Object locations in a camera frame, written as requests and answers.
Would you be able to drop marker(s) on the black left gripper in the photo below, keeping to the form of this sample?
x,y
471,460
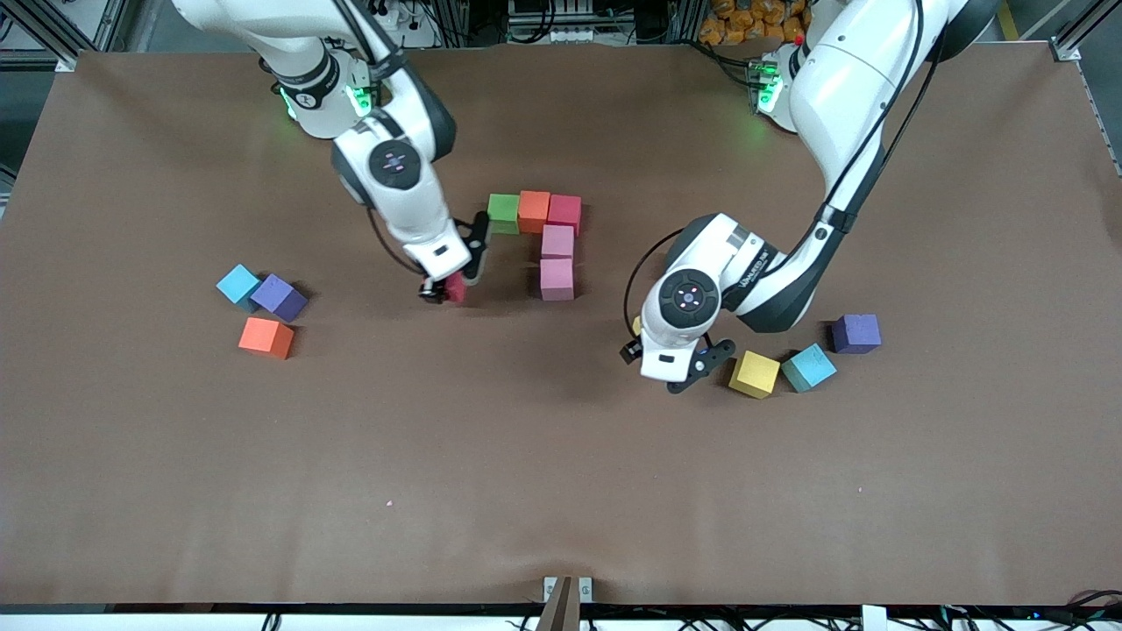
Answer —
x,y
628,352

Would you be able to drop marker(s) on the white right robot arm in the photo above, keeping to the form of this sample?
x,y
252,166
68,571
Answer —
x,y
412,206

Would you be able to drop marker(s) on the pink foam cube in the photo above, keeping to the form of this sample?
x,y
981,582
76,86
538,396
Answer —
x,y
557,243
557,279

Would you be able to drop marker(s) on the metal bracket with brown strip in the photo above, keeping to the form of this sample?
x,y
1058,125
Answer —
x,y
565,605

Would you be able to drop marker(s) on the light blue foam cube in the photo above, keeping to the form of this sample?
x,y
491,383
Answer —
x,y
237,283

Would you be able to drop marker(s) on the dark electronics rack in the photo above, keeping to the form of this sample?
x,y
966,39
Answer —
x,y
570,17

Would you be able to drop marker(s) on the teal foam cube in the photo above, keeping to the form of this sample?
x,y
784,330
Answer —
x,y
808,367

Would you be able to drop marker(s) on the red foam cube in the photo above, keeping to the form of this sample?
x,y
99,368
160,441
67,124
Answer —
x,y
456,289
565,212

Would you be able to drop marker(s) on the brown table cover sheet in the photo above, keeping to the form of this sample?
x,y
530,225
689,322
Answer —
x,y
561,482

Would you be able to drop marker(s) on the green foam cube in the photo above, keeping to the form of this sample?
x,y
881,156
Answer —
x,y
504,210

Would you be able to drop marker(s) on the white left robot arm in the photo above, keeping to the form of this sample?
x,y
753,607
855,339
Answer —
x,y
841,79

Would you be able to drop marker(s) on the notched purple foam cube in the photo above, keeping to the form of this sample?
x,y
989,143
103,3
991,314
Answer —
x,y
855,334

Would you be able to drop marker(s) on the orange foam cube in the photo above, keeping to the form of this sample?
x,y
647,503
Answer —
x,y
263,337
534,210

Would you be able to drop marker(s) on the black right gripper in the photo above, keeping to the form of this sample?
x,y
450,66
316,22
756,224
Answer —
x,y
430,290

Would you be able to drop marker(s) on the orange yellow toy pile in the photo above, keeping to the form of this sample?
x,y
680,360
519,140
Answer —
x,y
745,22

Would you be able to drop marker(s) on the white power strip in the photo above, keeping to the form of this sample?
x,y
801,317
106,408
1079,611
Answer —
x,y
399,13

